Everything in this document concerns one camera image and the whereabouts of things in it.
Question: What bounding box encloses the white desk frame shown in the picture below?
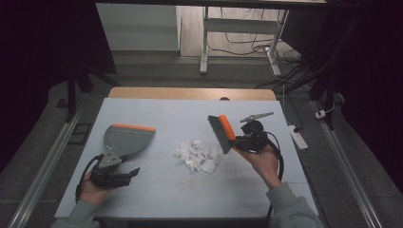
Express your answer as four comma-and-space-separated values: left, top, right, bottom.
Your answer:
199, 6, 290, 77

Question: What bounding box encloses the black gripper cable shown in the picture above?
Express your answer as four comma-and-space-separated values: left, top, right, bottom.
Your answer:
264, 130, 285, 220
74, 153, 106, 203

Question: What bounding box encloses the light blue table mat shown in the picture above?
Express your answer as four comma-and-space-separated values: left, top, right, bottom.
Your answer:
54, 97, 319, 219

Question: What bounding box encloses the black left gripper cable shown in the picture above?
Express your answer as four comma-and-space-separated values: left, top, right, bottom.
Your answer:
74, 153, 106, 203

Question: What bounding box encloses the black floor plate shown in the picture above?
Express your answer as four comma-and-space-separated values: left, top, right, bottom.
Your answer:
67, 123, 93, 146

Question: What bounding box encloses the grey brush with orange handle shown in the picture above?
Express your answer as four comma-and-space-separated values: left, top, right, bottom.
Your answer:
207, 114, 239, 156

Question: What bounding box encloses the white power strip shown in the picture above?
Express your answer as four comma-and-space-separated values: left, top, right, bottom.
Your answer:
287, 124, 309, 151

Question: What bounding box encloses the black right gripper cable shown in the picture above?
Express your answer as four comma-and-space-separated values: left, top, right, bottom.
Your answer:
264, 130, 285, 220

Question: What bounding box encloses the person's left hand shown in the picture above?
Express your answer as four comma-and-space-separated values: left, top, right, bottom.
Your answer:
79, 170, 116, 206

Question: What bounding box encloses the black metal stand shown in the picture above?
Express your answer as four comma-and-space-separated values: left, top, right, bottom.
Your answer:
63, 61, 122, 124
274, 18, 362, 131

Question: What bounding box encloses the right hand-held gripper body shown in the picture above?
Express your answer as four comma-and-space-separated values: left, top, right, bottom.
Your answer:
240, 111, 275, 152

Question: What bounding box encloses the grey dustpan with orange edge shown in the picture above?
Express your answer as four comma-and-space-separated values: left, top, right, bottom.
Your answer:
104, 123, 157, 160

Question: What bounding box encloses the aluminium floor rail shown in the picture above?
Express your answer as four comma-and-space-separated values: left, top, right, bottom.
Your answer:
312, 100, 385, 228
7, 105, 85, 228

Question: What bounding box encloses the person's right hand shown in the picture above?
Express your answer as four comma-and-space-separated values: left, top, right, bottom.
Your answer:
238, 147, 282, 190

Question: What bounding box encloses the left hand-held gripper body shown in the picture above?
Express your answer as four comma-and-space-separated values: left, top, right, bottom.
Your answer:
90, 153, 132, 189

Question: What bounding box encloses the tangle of black floor cables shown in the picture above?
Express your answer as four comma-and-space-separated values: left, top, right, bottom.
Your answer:
207, 8, 313, 91

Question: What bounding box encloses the white cabinet panel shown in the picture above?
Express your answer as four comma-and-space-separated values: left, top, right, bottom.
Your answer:
95, 3, 182, 52

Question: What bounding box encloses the group of white paper scraps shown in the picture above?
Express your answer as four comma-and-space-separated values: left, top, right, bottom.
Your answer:
173, 139, 224, 175

